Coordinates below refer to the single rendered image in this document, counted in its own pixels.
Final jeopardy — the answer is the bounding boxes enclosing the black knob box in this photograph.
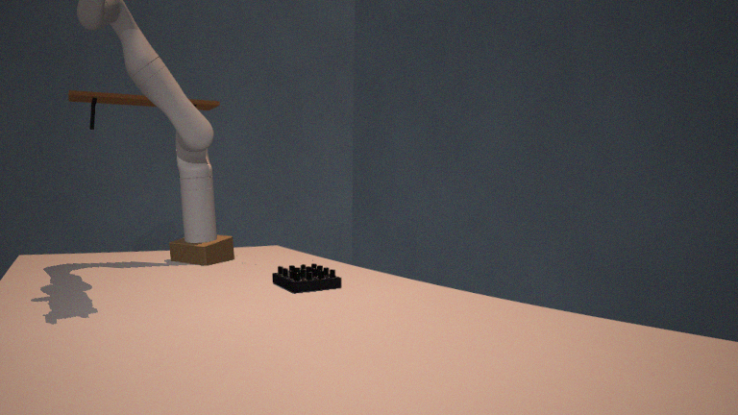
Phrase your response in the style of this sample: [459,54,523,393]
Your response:
[272,263,341,293]

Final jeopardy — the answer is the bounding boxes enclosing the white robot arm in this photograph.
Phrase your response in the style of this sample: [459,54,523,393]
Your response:
[77,0,217,243]

